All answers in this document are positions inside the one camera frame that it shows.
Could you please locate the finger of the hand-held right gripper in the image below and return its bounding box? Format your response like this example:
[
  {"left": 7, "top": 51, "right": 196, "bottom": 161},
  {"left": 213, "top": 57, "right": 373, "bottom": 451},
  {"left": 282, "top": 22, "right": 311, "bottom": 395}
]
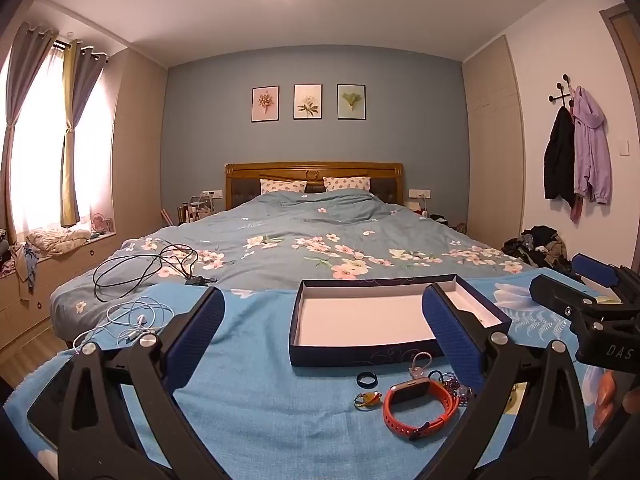
[
  {"left": 571, "top": 253, "right": 626, "bottom": 292},
  {"left": 529, "top": 274, "right": 593, "bottom": 323}
]

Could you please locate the framed white flower picture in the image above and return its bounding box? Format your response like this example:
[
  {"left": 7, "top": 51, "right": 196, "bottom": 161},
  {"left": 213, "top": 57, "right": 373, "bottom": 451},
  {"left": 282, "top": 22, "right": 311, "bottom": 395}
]
[{"left": 293, "top": 83, "right": 323, "bottom": 121}]

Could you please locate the purple jacket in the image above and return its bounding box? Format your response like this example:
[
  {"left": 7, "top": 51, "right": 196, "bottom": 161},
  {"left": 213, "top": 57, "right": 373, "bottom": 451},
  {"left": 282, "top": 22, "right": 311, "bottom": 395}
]
[{"left": 571, "top": 86, "right": 613, "bottom": 206}]

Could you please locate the black wall coat rack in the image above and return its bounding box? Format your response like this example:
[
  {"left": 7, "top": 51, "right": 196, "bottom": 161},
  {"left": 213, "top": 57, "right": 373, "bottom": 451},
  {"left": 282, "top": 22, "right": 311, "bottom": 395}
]
[{"left": 547, "top": 74, "right": 575, "bottom": 111}]

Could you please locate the dark blue shallow box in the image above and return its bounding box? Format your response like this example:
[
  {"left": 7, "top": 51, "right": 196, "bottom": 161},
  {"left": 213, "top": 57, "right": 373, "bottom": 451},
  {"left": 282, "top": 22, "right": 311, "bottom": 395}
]
[{"left": 289, "top": 274, "right": 513, "bottom": 368}]

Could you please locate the wooden door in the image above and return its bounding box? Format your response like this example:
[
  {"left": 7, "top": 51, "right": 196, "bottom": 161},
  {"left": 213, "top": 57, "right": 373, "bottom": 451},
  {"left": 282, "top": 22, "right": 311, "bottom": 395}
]
[{"left": 600, "top": 4, "right": 640, "bottom": 126}]

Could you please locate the person's right hand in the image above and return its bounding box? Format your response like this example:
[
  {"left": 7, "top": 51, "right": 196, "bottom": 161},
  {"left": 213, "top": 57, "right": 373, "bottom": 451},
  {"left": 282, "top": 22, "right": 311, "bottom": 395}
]
[{"left": 594, "top": 362, "right": 640, "bottom": 433}]

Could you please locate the patterned pillow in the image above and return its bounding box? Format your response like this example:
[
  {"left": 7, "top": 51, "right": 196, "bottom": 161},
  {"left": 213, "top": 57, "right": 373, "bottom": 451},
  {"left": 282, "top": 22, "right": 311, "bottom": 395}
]
[
  {"left": 322, "top": 176, "right": 373, "bottom": 193},
  {"left": 260, "top": 179, "right": 308, "bottom": 196}
]

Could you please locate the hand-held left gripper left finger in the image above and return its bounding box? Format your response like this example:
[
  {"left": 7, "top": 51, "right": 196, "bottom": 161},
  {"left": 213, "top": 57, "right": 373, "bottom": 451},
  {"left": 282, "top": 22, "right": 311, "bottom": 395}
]
[{"left": 57, "top": 286, "right": 227, "bottom": 480}]

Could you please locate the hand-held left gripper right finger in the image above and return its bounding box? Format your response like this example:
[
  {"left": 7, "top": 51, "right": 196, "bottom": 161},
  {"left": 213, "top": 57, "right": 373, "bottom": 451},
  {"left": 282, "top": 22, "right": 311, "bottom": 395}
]
[{"left": 421, "top": 282, "right": 596, "bottom": 480}]

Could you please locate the beige wardrobe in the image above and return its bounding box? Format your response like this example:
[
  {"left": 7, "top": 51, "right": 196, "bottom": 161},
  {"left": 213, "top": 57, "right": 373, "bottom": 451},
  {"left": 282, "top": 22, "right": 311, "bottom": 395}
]
[
  {"left": 112, "top": 47, "right": 171, "bottom": 241},
  {"left": 461, "top": 35, "right": 526, "bottom": 251}
]

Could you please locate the grey and yellow curtain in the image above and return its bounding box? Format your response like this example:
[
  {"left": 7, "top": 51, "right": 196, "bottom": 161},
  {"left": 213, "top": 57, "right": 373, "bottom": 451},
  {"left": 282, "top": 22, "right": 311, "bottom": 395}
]
[
  {"left": 0, "top": 22, "right": 60, "bottom": 233},
  {"left": 60, "top": 40, "right": 108, "bottom": 228}
]

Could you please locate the black smartphone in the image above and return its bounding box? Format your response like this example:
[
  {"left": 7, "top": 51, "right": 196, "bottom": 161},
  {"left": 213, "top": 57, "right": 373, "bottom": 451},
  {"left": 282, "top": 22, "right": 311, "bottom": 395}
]
[{"left": 27, "top": 362, "right": 76, "bottom": 456}]

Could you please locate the wooden bed headboard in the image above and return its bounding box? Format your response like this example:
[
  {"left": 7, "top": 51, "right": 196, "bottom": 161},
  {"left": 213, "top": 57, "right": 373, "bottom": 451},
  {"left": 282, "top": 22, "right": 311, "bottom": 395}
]
[{"left": 225, "top": 162, "right": 405, "bottom": 211}]

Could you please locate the blue floral blanket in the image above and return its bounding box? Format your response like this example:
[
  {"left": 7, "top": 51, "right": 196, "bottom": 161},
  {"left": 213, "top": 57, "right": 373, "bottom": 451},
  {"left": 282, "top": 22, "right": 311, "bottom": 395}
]
[{"left": 5, "top": 272, "right": 640, "bottom": 480}]

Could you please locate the white cable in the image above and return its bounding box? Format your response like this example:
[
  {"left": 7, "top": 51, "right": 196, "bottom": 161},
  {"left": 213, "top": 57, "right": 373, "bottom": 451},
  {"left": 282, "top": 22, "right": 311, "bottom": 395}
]
[{"left": 72, "top": 297, "right": 176, "bottom": 353}]

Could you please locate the black cable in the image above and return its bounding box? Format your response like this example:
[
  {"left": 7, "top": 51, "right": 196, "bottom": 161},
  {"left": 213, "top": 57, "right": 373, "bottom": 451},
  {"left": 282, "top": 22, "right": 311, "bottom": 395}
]
[{"left": 93, "top": 243, "right": 218, "bottom": 303}]

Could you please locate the blue hanging cloth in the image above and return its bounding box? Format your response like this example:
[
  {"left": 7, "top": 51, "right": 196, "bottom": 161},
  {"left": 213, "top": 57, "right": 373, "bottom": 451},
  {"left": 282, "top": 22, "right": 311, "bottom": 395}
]
[{"left": 10, "top": 242, "right": 41, "bottom": 291}]

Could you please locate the purple bead bracelet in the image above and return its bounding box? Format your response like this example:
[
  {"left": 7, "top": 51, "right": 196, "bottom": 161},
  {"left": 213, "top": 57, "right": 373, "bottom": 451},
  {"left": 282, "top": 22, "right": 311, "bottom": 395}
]
[{"left": 442, "top": 377, "right": 473, "bottom": 406}]

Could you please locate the window seat drawer cabinet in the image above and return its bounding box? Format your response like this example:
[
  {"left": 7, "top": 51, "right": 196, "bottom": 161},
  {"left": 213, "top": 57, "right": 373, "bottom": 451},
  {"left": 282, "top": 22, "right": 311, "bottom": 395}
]
[{"left": 0, "top": 232, "right": 123, "bottom": 351}]

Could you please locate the pile of dark clothes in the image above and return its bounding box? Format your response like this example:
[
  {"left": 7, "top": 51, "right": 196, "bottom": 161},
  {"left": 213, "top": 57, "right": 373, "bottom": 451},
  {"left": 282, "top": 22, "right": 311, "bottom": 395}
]
[{"left": 501, "top": 225, "right": 583, "bottom": 276}]

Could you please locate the framed green leaf picture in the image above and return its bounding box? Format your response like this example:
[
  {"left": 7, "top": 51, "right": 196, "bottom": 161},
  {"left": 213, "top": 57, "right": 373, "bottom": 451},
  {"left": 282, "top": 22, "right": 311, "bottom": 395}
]
[{"left": 337, "top": 83, "right": 367, "bottom": 121}]

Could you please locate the grey-blue floral duvet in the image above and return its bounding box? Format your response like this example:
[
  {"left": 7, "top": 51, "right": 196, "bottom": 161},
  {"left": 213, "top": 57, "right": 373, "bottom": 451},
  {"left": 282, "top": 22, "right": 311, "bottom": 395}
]
[{"left": 50, "top": 191, "right": 538, "bottom": 341}]

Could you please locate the black jacket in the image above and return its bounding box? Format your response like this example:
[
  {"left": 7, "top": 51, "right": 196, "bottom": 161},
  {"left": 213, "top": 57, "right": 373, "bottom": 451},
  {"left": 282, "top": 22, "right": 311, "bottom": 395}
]
[{"left": 543, "top": 106, "right": 577, "bottom": 208}]

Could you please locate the nightstand clutter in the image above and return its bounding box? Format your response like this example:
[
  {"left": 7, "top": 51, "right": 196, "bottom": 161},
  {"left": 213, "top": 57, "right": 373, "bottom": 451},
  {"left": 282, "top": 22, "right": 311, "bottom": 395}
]
[
  {"left": 160, "top": 197, "right": 226, "bottom": 226},
  {"left": 405, "top": 199, "right": 468, "bottom": 231}
]

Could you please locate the orange smartwatch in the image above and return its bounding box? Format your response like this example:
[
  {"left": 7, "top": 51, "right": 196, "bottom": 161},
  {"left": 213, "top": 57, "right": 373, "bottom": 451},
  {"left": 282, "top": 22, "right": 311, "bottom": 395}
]
[{"left": 382, "top": 379, "right": 461, "bottom": 442}]

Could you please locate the framed pink flower picture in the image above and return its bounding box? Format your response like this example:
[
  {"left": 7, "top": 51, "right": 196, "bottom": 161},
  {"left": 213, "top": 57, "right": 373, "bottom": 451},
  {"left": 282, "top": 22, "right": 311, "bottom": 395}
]
[{"left": 251, "top": 86, "right": 280, "bottom": 123}]

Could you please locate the pink loop charm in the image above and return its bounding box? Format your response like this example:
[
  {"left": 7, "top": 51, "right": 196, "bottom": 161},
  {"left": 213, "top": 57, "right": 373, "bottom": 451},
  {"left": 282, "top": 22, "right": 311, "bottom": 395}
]
[{"left": 409, "top": 351, "right": 433, "bottom": 378}]

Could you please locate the folded cream blanket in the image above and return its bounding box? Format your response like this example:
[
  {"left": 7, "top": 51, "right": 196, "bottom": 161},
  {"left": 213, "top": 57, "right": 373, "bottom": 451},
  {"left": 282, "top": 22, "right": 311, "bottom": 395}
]
[{"left": 25, "top": 227, "right": 93, "bottom": 255}]

